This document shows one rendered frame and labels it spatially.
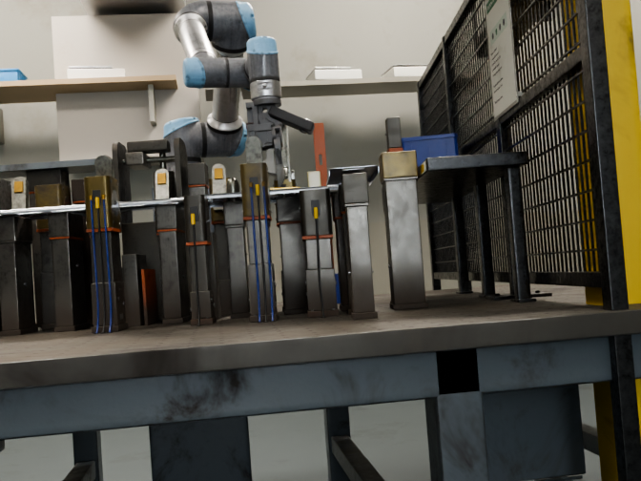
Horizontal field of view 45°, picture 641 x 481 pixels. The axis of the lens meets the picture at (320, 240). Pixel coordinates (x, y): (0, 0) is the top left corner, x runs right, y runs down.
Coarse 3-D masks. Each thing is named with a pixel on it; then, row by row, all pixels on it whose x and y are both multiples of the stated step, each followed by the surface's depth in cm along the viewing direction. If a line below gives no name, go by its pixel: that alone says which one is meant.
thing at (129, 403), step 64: (128, 384) 119; (192, 384) 120; (256, 384) 121; (320, 384) 123; (384, 384) 124; (448, 384) 125; (512, 384) 127; (576, 384) 128; (0, 448) 147; (448, 448) 125; (512, 448) 152; (576, 448) 154
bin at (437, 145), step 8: (416, 136) 218; (424, 136) 218; (432, 136) 218; (440, 136) 217; (448, 136) 217; (456, 136) 217; (408, 144) 219; (416, 144) 219; (424, 144) 218; (432, 144) 218; (440, 144) 218; (448, 144) 217; (456, 144) 217; (416, 152) 219; (424, 152) 218; (432, 152) 218; (440, 152) 218; (448, 152) 217; (456, 152) 217
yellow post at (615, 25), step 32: (608, 0) 142; (576, 32) 144; (608, 32) 142; (608, 64) 141; (576, 96) 146; (640, 128) 141; (640, 160) 141; (576, 192) 150; (640, 192) 141; (640, 224) 140; (640, 256) 140; (640, 288) 140; (608, 384) 141; (640, 384) 139; (608, 416) 142; (640, 416) 139; (608, 448) 143; (608, 480) 144
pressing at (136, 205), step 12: (276, 192) 181; (288, 192) 181; (336, 192) 198; (84, 204) 185; (120, 204) 183; (132, 204) 183; (144, 204) 192; (156, 204) 197; (180, 204) 197; (216, 204) 203; (0, 216) 197; (24, 216) 201; (36, 216) 202; (84, 216) 202
